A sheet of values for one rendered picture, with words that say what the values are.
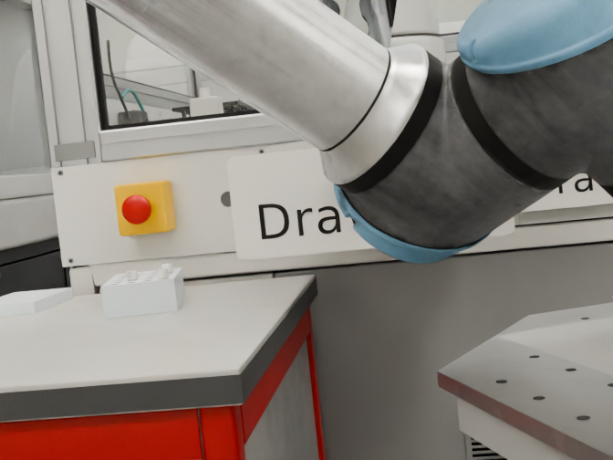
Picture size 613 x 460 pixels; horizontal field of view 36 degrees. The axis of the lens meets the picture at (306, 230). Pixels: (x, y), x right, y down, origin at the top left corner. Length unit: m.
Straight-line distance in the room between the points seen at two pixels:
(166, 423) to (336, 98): 0.30
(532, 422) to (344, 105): 0.24
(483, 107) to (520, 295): 0.74
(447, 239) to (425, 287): 0.65
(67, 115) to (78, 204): 0.13
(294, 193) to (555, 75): 0.45
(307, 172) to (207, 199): 0.39
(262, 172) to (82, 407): 0.34
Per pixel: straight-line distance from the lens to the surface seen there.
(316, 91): 0.63
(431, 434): 1.38
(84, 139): 1.39
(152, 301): 1.09
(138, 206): 1.29
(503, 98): 0.62
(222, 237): 1.34
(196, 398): 0.75
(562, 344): 0.73
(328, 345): 1.36
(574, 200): 1.31
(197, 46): 0.61
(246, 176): 0.99
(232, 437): 0.77
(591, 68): 0.59
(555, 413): 0.55
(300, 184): 0.98
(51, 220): 2.28
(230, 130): 1.34
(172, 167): 1.35
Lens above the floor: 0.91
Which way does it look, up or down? 4 degrees down
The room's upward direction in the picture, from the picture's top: 6 degrees counter-clockwise
